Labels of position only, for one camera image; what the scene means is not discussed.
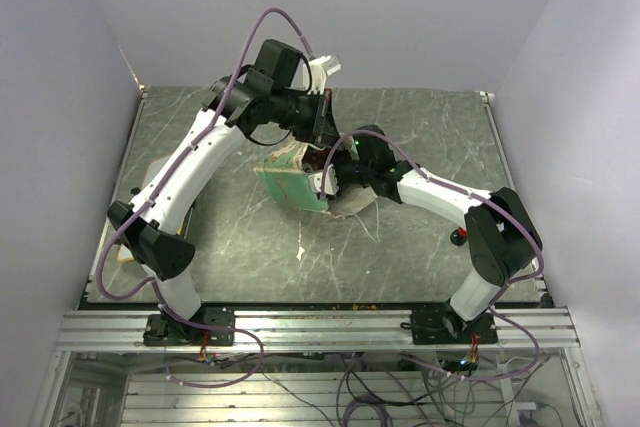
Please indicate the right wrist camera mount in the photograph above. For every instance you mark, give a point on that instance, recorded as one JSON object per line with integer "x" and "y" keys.
{"x": 324, "y": 185}

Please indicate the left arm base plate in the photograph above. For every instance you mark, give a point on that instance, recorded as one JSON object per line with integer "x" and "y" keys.
{"x": 162, "y": 330}

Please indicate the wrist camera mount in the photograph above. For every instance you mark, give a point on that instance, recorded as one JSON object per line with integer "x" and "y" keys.
{"x": 317, "y": 71}
{"x": 324, "y": 185}

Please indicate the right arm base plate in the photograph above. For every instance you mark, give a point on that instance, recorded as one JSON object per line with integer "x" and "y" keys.
{"x": 437, "y": 323}

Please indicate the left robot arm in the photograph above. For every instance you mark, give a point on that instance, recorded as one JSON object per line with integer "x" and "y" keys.
{"x": 282, "y": 86}

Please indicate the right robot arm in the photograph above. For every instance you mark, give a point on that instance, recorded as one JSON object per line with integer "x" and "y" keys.
{"x": 503, "y": 244}

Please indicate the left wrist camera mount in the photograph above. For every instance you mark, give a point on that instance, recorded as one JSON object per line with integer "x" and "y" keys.
{"x": 317, "y": 71}

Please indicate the red black stamp knob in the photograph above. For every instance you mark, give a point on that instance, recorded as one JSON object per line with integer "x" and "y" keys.
{"x": 459, "y": 236}

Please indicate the aluminium frame rail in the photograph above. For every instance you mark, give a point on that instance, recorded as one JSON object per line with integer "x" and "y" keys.
{"x": 316, "y": 331}

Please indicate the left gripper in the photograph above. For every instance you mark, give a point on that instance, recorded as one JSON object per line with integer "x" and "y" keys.
{"x": 324, "y": 129}

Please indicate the green printed paper bag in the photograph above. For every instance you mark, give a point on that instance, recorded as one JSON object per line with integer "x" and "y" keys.
{"x": 291, "y": 175}

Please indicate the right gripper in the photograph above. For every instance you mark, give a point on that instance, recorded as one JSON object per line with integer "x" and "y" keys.
{"x": 341, "y": 185}

